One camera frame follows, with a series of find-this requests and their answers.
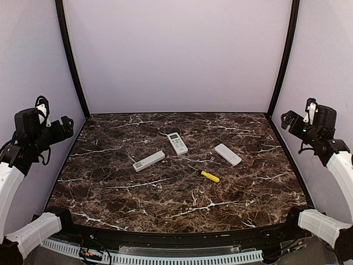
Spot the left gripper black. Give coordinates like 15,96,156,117
30,115,73,155

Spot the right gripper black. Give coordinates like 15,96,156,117
282,110,320,146

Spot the yellow handled screwdriver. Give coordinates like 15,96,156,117
189,166,220,183

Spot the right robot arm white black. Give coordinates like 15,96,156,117
281,106,352,262

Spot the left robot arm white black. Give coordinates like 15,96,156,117
1,105,78,264

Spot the white remote with label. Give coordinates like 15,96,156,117
133,151,165,172

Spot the white remote with buttons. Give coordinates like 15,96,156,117
167,132,188,156

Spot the black front rail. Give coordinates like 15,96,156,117
53,223,312,250

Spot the right black frame post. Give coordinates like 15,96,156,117
266,0,300,120

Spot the black frame post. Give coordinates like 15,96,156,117
55,0,90,119
266,0,300,120

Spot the left black frame post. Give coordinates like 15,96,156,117
55,0,90,119

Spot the white slotted cable duct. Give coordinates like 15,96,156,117
41,239,263,265

